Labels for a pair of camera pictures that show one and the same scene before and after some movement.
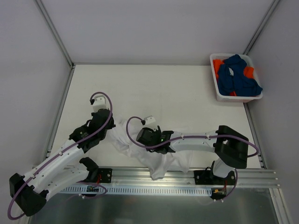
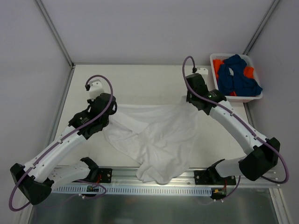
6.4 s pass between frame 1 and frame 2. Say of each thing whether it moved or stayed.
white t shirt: moved
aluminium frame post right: stayed
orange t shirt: stayed
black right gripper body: moved
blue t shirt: stayed
